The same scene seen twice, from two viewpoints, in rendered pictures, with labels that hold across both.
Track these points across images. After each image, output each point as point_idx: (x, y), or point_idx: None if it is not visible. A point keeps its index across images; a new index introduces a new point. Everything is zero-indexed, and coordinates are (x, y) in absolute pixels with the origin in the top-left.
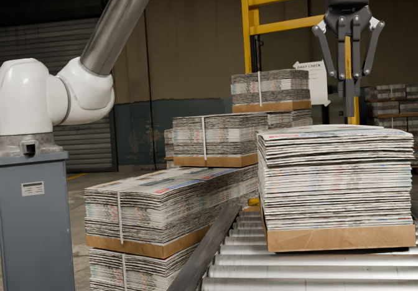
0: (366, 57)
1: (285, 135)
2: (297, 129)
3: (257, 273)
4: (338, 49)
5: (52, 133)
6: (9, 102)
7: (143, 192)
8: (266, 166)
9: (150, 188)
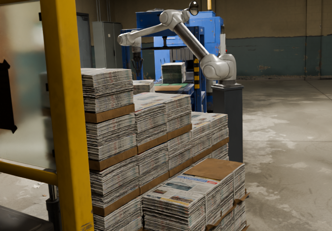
0: (134, 65)
1: (148, 80)
2: (140, 83)
3: None
4: (139, 63)
5: (218, 80)
6: None
7: (193, 111)
8: (153, 85)
9: (192, 113)
